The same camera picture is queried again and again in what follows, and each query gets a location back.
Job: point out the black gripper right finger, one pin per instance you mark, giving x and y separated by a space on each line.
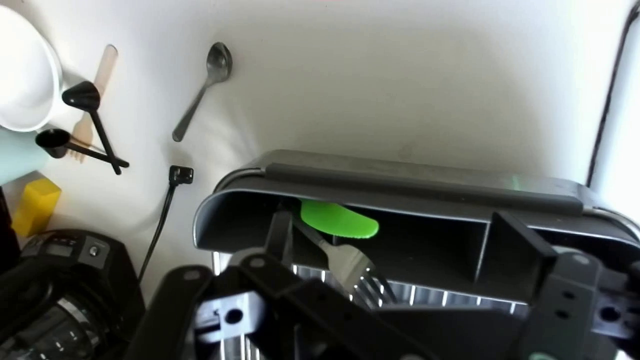
566 300

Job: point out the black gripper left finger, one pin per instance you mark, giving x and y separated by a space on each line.
173 313

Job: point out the green silicone spatula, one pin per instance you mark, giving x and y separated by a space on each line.
332 221

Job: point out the black plastic measuring spoon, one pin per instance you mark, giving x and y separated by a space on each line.
83 98
52 141

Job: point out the silver metal spoon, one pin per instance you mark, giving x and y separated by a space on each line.
216 62

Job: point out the wooden fork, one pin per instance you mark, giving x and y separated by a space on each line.
102 62

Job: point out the black kitchen appliance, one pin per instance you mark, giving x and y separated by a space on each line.
60 300

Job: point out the dark grey utensil caddy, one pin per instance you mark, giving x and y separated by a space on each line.
427 247

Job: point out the yellow sponge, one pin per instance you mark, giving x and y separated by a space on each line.
37 207

